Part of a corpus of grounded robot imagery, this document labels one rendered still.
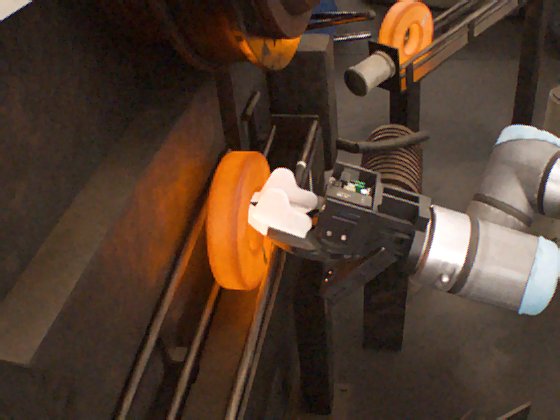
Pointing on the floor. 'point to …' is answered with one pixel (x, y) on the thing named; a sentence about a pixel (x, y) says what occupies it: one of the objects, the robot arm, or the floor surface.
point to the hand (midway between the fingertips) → (241, 207)
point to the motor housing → (381, 334)
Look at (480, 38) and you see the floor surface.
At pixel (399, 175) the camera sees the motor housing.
